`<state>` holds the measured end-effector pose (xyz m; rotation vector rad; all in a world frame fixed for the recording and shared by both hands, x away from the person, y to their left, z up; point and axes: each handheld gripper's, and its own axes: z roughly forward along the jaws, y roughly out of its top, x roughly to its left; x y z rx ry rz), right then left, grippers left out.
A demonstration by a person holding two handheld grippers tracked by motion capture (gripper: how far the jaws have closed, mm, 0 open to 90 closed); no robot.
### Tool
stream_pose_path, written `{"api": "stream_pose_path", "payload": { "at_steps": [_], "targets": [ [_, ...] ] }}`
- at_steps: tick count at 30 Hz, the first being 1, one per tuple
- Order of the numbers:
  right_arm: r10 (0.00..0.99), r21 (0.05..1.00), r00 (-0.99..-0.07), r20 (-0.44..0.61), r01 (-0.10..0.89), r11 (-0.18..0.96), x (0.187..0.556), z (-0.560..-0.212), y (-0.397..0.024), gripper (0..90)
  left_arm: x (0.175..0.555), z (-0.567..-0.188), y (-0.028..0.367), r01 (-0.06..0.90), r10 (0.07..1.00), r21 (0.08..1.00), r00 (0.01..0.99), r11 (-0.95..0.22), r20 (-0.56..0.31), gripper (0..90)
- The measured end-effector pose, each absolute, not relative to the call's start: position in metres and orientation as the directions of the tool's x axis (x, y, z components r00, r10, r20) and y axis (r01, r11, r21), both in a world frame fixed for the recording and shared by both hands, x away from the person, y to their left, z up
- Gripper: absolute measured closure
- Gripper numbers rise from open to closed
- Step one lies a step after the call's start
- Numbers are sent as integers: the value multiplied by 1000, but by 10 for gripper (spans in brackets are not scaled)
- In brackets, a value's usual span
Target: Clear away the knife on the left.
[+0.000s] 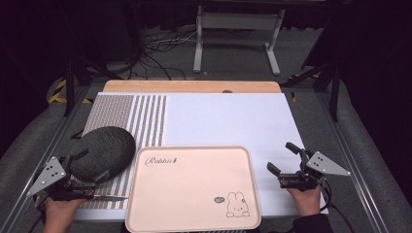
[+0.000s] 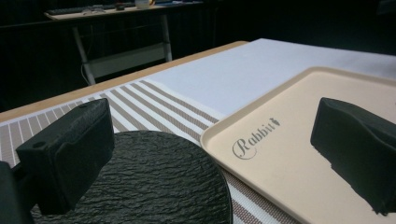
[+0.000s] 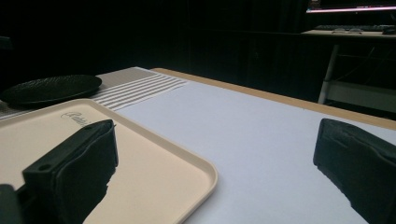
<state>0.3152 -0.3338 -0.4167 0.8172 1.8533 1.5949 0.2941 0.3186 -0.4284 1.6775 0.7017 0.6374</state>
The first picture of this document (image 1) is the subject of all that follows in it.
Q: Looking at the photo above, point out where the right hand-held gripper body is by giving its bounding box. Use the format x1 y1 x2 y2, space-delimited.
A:
277 149 352 192

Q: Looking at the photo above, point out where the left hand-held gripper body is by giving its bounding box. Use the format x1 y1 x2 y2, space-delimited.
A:
25 155 97 209

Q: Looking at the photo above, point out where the dark grey oval cushion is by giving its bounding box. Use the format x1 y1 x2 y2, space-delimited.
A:
69 125 137 183

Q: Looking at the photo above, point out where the person's right hand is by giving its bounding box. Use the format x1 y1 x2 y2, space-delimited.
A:
286 184 324 217

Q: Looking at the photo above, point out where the person's left hand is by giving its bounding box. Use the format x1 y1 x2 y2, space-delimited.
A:
44 197 87 227

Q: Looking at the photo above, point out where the dark knife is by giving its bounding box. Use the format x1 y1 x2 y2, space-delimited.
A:
91 194 128 203

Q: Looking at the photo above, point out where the yellow black hazard tape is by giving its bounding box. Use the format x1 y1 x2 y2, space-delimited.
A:
48 79 93 105

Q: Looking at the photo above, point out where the striped woven placemat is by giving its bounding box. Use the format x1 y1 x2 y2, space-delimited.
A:
79 94 169 211

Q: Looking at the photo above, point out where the black tripod stand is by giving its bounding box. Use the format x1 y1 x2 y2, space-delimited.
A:
281 59 345 123
62 52 124 117

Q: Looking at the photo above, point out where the pink tray with rabbit print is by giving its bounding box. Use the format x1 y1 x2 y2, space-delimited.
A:
124 145 262 233

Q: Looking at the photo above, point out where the wooden table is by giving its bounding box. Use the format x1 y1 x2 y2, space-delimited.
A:
102 80 283 95

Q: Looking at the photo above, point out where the white metal stand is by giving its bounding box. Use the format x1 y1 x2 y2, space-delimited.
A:
192 4 287 77

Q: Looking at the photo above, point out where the aluminium rail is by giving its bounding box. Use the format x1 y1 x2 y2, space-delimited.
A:
315 91 392 233
0 85 98 233

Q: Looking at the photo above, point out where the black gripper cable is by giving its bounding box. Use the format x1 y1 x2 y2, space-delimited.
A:
322 180 356 233

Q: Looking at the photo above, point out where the bundle of black floor cables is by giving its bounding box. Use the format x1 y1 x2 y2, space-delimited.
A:
129 27 199 81

